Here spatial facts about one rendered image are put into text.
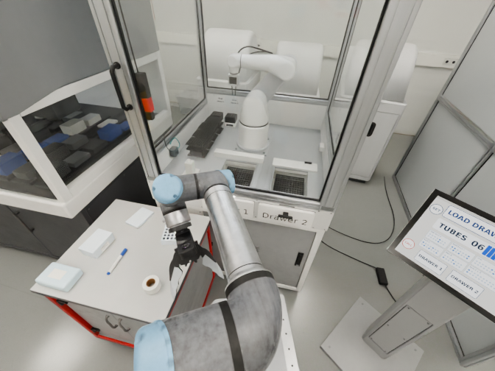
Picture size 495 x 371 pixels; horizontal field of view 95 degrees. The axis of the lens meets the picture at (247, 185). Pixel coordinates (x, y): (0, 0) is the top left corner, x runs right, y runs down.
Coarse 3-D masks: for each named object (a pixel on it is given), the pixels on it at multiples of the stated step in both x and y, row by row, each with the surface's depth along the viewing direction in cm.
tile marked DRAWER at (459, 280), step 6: (450, 276) 83; (456, 276) 82; (462, 276) 81; (450, 282) 83; (456, 282) 82; (462, 282) 81; (468, 282) 80; (462, 288) 81; (468, 288) 80; (474, 288) 79; (480, 288) 78; (468, 294) 80; (474, 294) 79
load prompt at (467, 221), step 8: (448, 208) 87; (456, 208) 85; (448, 216) 86; (456, 216) 85; (464, 216) 84; (472, 216) 83; (464, 224) 83; (472, 224) 82; (480, 224) 81; (488, 224) 80; (480, 232) 81; (488, 232) 80; (488, 240) 79
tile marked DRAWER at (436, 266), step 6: (420, 252) 89; (426, 252) 88; (414, 258) 90; (420, 258) 89; (426, 258) 88; (432, 258) 87; (426, 264) 87; (432, 264) 86; (438, 264) 85; (444, 264) 84; (432, 270) 86; (438, 270) 85; (444, 270) 84
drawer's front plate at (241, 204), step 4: (204, 200) 125; (236, 200) 120; (240, 200) 120; (244, 200) 120; (248, 200) 120; (204, 204) 127; (236, 204) 121; (240, 204) 121; (244, 204) 120; (248, 204) 119; (252, 204) 119; (240, 208) 123; (244, 208) 122; (248, 208) 121; (252, 208) 121; (240, 212) 125; (244, 212) 124; (248, 212) 123; (252, 212) 123; (248, 216) 126; (252, 216) 125
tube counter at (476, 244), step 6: (474, 240) 81; (480, 240) 80; (468, 246) 82; (474, 246) 81; (480, 246) 80; (486, 246) 79; (492, 246) 78; (480, 252) 80; (486, 252) 79; (492, 252) 78; (492, 258) 78
